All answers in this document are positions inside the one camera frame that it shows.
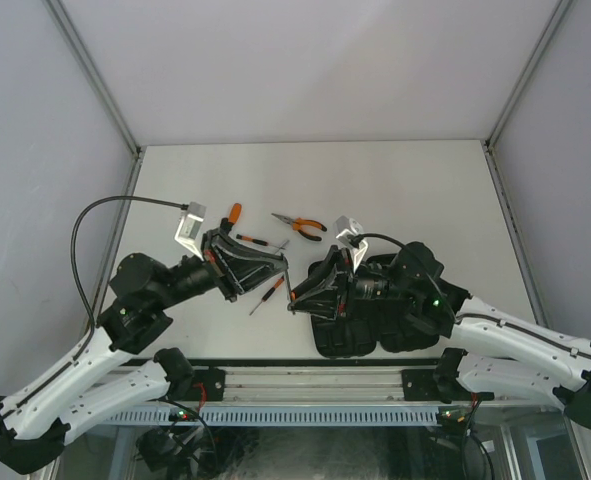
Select black plastic tool case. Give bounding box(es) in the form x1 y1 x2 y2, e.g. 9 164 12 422
308 253 464 360

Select grey slotted cable duct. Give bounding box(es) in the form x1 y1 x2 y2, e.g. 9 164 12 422
104 405 440 427

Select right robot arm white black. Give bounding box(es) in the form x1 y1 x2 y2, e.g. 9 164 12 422
289 242 591 430

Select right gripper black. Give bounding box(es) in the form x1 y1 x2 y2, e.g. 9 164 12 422
287 247 416 320

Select claw hammer orange black handle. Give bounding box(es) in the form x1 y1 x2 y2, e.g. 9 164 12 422
220 203 242 234

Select aluminium front rail frame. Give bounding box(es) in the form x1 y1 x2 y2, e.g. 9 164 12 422
89 363 526 404

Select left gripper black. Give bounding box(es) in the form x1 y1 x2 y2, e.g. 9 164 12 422
155 227 289 310

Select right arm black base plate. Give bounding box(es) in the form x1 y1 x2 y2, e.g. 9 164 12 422
401 368 452 403

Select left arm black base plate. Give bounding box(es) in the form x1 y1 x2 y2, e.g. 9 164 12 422
179 367 226 402

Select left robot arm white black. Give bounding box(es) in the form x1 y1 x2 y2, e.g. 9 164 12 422
0 229 288 475

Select small precision screwdriver orange lower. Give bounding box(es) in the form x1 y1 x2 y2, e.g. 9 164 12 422
249 275 285 316

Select large screwdriver black orange handle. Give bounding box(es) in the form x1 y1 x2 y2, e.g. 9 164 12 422
278 239 292 304

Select long nose pliers orange handles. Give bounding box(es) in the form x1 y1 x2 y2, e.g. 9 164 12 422
272 213 328 242

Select right camera black cable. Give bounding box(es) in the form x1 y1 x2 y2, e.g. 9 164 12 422
357 232 456 321

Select small screwdriver orange black upper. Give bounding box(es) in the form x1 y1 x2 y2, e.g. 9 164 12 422
235 234 286 251

